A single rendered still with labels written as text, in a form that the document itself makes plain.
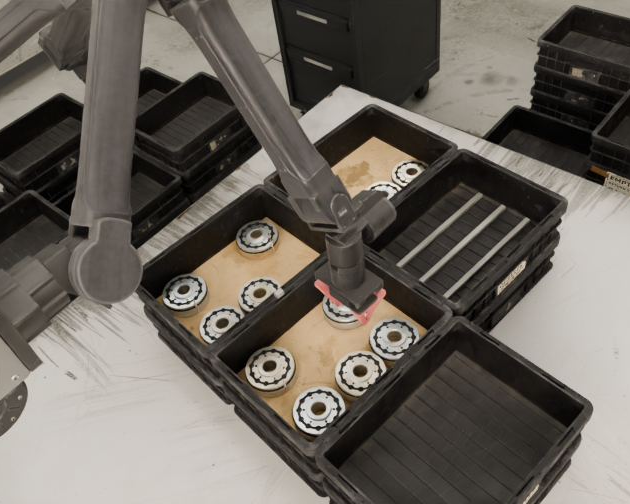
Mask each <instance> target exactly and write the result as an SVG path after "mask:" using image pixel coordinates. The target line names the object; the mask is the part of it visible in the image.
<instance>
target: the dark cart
mask: <svg viewBox="0 0 630 504"><path fill-rule="evenodd" d="M271 3H272V8H273V14H274V19H275V25H276V30H277V36H278V41H279V47H280V52H281V58H282V63H283V69H284V74H285V80H286V85H287V91H288V96H289V102H290V106H293V107H295V108H297V109H300V110H302V111H301V112H300V113H302V114H303V115H304V114H306V113H307V112H308V111H309V110H311V109H312V108H313V107H314V106H315V105H317V104H318V103H319V102H320V101H322V100H323V99H324V98H325V97H327V96H328V95H329V94H330V93H332V92H333V91H334V90H335V89H337V88H338V87H339V86H340V85H345V86H347V87H350V88H352V89H355V90H358V91H360V92H363V93H365V94H368V95H370V96H373V97H376V98H378V99H381V100H383V101H386V102H388V103H391V104H394V105H396V106H400V105H401V104H402V103H403V102H405V101H406V100H407V99H408V98H409V97H410V96H411V95H412V94H414V95H415V97H417V98H420V99H423V98H424V97H425V96H426V94H427V92H428V88H429V79H431V78H432V77H433V76H434V75H435V74H436V73H437V72H438V71H439V70H440V24H441V0H271ZM303 115H302V116H303Z"/></svg>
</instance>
